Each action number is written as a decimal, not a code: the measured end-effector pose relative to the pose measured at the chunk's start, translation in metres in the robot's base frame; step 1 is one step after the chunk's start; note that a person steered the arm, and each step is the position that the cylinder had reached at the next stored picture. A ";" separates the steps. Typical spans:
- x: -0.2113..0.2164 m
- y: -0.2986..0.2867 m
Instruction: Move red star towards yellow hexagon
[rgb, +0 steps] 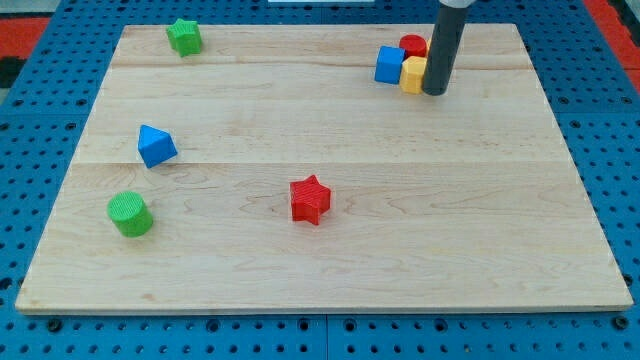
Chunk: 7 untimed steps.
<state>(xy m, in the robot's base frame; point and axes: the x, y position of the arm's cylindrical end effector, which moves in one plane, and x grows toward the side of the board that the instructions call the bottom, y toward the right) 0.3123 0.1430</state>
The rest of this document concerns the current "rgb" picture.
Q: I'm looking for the red star block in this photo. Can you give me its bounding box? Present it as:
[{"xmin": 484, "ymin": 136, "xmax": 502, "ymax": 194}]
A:
[{"xmin": 289, "ymin": 175, "xmax": 331, "ymax": 226}]

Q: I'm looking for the yellow hexagon block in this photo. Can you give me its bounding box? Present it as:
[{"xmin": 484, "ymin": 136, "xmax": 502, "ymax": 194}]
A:
[{"xmin": 399, "ymin": 56, "xmax": 427, "ymax": 94}]

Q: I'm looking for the green star block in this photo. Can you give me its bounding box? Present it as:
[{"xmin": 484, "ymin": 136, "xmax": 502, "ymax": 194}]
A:
[{"xmin": 166, "ymin": 18, "xmax": 202, "ymax": 57}]

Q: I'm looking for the light wooden board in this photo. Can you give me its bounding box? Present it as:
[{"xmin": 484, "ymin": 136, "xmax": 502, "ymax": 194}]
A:
[{"xmin": 15, "ymin": 24, "xmax": 633, "ymax": 315}]

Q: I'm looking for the blue cube block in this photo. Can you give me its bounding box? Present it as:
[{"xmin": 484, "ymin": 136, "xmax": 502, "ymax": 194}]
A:
[{"xmin": 374, "ymin": 46, "xmax": 405, "ymax": 85}]

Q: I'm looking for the red cylinder block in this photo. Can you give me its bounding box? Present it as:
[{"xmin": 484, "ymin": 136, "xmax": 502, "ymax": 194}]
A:
[{"xmin": 399, "ymin": 34, "xmax": 426, "ymax": 59}]

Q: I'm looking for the blue triangle block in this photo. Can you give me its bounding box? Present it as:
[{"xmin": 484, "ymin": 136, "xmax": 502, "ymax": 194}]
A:
[{"xmin": 138, "ymin": 125, "xmax": 178, "ymax": 168}]

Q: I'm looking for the green cylinder block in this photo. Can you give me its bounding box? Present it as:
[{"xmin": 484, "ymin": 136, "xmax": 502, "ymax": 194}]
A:
[{"xmin": 107, "ymin": 191, "xmax": 153, "ymax": 237}]

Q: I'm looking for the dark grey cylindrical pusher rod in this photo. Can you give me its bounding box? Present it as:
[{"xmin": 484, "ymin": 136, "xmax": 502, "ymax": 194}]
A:
[{"xmin": 422, "ymin": 0, "xmax": 475, "ymax": 96}]

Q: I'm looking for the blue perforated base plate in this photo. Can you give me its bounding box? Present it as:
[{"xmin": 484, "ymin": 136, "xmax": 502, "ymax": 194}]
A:
[{"xmin": 1, "ymin": 1, "xmax": 639, "ymax": 359}]

